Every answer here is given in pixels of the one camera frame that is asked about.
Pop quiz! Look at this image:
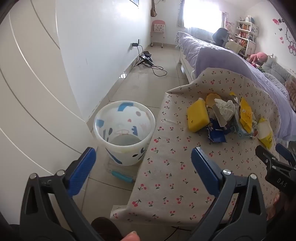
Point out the white wardrobe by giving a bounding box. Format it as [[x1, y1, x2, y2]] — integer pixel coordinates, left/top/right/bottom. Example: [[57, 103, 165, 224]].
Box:
[[0, 9, 93, 224]]

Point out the grey pillow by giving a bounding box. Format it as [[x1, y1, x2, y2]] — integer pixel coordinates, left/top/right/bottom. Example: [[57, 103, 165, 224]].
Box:
[[261, 57, 292, 82]]

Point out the purple curtain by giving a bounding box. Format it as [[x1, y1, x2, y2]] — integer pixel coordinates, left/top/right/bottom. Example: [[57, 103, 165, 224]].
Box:
[[177, 0, 185, 29], [221, 11, 229, 30]]

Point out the grey white wrapper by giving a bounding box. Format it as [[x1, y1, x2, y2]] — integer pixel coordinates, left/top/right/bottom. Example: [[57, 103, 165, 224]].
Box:
[[214, 98, 236, 121]]

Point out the pink cat wall sticker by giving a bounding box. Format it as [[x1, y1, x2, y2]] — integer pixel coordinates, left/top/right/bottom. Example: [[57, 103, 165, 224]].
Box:
[[273, 16, 296, 56]]

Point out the person's left hand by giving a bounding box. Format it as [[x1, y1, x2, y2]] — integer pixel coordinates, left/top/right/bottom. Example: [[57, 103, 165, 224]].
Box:
[[121, 230, 141, 241]]

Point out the person's right hand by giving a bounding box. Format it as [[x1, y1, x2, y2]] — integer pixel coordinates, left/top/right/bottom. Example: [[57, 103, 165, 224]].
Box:
[[267, 193, 286, 221]]

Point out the white yellow packet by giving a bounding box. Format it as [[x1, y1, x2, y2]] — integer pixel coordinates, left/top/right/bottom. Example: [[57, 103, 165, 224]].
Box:
[[257, 118, 274, 150]]

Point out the yellow snack packet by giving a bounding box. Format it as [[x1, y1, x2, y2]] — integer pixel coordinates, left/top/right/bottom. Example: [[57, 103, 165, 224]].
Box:
[[239, 97, 255, 135]]

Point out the blue office chair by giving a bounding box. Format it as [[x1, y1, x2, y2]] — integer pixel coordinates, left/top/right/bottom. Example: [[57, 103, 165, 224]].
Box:
[[212, 28, 231, 46]]

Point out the black tripod device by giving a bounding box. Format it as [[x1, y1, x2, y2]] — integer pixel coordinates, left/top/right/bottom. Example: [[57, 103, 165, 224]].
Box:
[[134, 51, 154, 67]]

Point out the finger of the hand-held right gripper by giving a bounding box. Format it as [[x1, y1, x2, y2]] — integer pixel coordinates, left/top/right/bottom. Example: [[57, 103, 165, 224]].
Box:
[[275, 143, 296, 166], [255, 145, 296, 193]]

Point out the white bookshelf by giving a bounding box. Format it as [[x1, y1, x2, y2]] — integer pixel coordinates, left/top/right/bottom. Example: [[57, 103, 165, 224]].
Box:
[[235, 16, 259, 57]]

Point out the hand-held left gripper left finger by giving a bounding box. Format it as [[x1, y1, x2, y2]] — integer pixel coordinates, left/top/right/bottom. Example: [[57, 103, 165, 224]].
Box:
[[20, 147, 104, 241]]

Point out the cherry print cloth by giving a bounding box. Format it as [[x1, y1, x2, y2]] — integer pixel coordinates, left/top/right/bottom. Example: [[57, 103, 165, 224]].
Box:
[[110, 67, 281, 224]]

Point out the blue packet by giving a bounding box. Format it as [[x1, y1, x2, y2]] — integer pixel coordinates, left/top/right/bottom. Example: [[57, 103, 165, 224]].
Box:
[[206, 118, 227, 143]]

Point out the white patterned plastic bin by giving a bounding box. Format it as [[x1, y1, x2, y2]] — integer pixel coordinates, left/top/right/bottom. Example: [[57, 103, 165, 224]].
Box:
[[93, 100, 156, 166]]

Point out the black cable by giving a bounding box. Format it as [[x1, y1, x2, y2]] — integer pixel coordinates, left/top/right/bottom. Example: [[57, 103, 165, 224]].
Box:
[[138, 46, 167, 77]]

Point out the silver foil wrapper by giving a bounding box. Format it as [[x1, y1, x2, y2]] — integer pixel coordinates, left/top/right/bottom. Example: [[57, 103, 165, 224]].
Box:
[[228, 92, 241, 109]]

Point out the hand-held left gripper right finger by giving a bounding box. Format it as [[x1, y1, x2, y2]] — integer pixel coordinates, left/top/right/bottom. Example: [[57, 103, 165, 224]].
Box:
[[191, 147, 267, 241]]

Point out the brown fuzzy pillow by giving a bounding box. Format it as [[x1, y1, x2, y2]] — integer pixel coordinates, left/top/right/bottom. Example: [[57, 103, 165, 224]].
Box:
[[285, 77, 296, 106]]

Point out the white desk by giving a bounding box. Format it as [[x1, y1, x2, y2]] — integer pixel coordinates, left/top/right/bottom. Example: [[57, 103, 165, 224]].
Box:
[[228, 39, 244, 54]]

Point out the purple patterned pillow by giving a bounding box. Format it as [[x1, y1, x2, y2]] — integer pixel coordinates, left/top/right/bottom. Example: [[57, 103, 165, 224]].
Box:
[[264, 72, 290, 99]]

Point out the pink plush toy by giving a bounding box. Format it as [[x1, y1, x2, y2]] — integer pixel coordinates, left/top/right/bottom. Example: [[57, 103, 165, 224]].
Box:
[[248, 52, 268, 66]]

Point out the bright window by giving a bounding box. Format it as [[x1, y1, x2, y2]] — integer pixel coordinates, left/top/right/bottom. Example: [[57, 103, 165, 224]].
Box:
[[183, 0, 223, 32]]

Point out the white bed frame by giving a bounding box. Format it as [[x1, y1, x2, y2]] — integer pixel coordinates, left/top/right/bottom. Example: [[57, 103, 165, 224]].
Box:
[[176, 45, 197, 84]]

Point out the bed with purple blanket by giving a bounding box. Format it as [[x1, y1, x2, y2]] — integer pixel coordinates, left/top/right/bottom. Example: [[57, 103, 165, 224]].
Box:
[[177, 31, 296, 143]]

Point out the orange peel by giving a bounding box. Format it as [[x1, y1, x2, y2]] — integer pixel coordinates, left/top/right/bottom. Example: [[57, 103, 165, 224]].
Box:
[[205, 93, 222, 108]]

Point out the yellow sponge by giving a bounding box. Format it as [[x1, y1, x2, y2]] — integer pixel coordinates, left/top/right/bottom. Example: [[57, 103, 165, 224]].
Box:
[[187, 98, 210, 133]]

